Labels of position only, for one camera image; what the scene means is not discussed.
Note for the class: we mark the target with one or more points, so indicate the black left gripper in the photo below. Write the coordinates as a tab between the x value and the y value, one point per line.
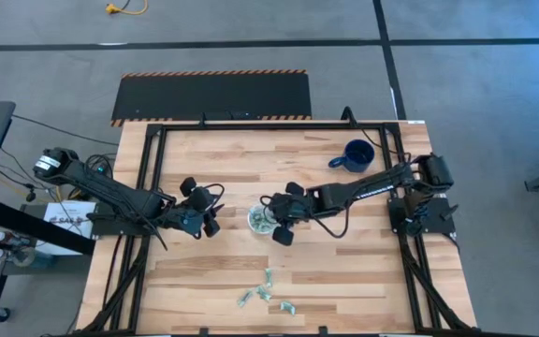
192	213

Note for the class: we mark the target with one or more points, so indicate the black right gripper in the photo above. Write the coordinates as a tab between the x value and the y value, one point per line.
295	208

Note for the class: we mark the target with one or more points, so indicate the green printed sweetener packet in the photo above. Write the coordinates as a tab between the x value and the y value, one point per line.
268	277
260	224
264	293
245	297
287	307

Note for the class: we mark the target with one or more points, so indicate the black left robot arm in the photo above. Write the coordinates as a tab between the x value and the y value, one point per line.
110	194

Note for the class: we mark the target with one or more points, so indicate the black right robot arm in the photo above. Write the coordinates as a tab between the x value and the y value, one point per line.
368	187

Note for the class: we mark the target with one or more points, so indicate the clear plastic round container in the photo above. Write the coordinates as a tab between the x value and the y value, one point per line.
252	224

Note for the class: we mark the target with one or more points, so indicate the small black box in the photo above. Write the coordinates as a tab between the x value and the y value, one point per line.
227	115

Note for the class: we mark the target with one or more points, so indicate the dark blue ceramic mug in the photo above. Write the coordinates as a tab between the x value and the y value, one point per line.
358	156

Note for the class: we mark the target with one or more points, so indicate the black hazard-striped floor mat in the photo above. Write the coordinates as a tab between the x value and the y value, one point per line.
213	96

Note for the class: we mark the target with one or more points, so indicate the white printed paper sheet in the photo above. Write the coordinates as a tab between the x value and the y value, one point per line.
63	220

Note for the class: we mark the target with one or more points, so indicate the black stand beam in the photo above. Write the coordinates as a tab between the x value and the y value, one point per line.
40	229

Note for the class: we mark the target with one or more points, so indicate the clear plastic bottle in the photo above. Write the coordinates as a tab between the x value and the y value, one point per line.
5	238
17	258

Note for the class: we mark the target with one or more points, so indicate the black caster wheel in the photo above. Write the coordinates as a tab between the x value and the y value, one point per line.
1	315

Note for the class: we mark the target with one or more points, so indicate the black aluminium table frame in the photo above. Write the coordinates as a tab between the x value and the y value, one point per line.
274	126

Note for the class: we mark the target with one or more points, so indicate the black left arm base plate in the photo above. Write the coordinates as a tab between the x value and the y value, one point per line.
103	227

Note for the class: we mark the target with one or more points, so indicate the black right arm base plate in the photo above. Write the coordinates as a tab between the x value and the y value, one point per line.
438	221

